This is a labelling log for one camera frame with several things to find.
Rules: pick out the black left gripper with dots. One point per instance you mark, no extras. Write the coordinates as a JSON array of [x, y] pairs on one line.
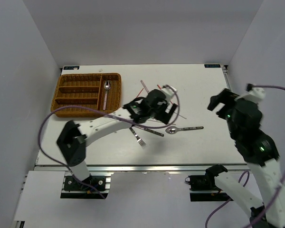
[[164, 116]]

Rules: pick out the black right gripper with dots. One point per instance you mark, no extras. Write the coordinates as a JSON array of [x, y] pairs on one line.
[[225, 97]]

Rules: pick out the black handled spoon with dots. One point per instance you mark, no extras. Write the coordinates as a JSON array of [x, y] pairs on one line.
[[175, 129]]

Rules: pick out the black handled knife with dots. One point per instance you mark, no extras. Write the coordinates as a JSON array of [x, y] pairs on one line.
[[150, 131]]

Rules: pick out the black handled fork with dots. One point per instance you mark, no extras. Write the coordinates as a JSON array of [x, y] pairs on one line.
[[138, 138]]

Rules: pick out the pink handled knife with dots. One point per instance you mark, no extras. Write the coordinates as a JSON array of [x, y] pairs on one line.
[[144, 86]]

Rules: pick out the pink handled spoon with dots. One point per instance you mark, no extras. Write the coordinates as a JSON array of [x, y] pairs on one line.
[[107, 87]]

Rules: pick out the thin white chopstick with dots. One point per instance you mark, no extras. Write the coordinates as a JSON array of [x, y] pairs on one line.
[[156, 121]]

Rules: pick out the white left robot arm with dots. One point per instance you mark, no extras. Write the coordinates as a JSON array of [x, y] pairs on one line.
[[75, 137]]

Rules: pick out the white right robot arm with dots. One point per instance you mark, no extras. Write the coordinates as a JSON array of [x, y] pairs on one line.
[[260, 153]]

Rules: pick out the blue label right corner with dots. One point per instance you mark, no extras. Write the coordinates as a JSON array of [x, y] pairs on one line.
[[212, 65]]

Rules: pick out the blue label corner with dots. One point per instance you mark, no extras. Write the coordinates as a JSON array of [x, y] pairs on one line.
[[212, 65], [70, 67]]

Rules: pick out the woven wicker cutlery tray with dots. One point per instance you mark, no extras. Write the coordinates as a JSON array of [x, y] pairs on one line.
[[87, 90]]

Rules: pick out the blue label left corner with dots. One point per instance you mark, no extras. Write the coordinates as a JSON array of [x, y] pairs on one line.
[[70, 67]]

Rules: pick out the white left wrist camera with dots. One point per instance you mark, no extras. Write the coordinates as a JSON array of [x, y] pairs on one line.
[[169, 92]]

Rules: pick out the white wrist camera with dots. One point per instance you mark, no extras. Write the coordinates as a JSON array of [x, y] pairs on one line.
[[253, 94], [169, 92]]

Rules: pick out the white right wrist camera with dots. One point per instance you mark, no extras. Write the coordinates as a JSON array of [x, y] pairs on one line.
[[253, 94]]

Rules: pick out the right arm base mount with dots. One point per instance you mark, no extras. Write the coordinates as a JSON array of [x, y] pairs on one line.
[[203, 188]]

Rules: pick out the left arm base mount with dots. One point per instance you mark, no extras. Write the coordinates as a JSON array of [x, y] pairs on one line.
[[95, 187]]

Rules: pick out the aluminium table edge rail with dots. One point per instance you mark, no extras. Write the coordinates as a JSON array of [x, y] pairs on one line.
[[145, 168]]

